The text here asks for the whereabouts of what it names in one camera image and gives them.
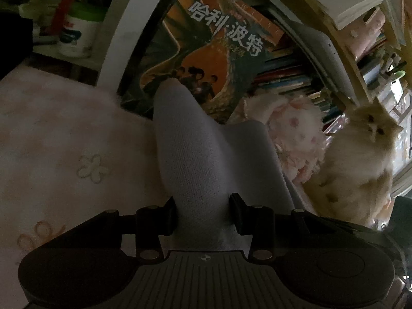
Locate pink plush bunny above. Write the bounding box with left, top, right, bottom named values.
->
left=227, top=95, right=329, bottom=187

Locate row of shelved books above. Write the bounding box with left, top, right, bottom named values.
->
left=253, top=47, right=350, bottom=134

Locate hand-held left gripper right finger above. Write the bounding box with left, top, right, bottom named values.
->
left=229, top=192, right=311, bottom=262

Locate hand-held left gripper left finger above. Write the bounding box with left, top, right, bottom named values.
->
left=97, top=196, right=177, bottom=262

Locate large illustrated book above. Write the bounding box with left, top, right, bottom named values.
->
left=117, top=0, right=285, bottom=124

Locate white canister with green lid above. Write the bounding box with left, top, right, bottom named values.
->
left=58, top=3, right=107, bottom=59

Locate red ribbon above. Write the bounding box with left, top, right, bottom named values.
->
left=51, top=0, right=82, bottom=37

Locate wooden shelf board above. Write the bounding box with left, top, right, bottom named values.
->
left=278, top=0, right=375, bottom=104

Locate pink box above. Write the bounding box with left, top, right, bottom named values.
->
left=349, top=8, right=387, bottom=60

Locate orange and white fluffy cat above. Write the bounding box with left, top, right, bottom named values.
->
left=304, top=98, right=404, bottom=229

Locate pink floral fluffy blanket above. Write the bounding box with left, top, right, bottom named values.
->
left=0, top=66, right=174, bottom=264

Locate pale lavender knit cloth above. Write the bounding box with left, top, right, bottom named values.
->
left=152, top=79, right=317, bottom=253

